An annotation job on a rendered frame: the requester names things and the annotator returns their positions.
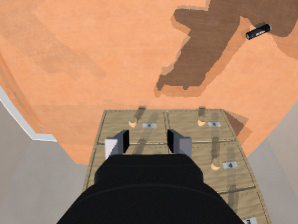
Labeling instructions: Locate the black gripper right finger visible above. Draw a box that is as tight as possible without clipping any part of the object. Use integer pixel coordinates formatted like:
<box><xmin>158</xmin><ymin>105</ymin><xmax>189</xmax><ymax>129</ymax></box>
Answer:
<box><xmin>167</xmin><ymin>129</ymin><xmax>192</xmax><ymax>158</ymax></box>

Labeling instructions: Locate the small wooden chest of drawers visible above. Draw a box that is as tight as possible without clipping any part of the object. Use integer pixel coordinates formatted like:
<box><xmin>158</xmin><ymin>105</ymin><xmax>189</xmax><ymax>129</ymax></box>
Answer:
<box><xmin>82</xmin><ymin>109</ymin><xmax>272</xmax><ymax>224</ymax></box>

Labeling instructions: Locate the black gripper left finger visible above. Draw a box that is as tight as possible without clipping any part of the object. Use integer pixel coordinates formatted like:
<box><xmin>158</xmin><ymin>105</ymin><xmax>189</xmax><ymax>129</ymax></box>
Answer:
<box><xmin>105</xmin><ymin>130</ymin><xmax>129</xmax><ymax>159</ymax></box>

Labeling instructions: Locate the black battery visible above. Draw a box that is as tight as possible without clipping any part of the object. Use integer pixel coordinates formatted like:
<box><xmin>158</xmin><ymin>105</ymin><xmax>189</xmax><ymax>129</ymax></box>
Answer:
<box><xmin>246</xmin><ymin>23</ymin><xmax>272</xmax><ymax>40</ymax></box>

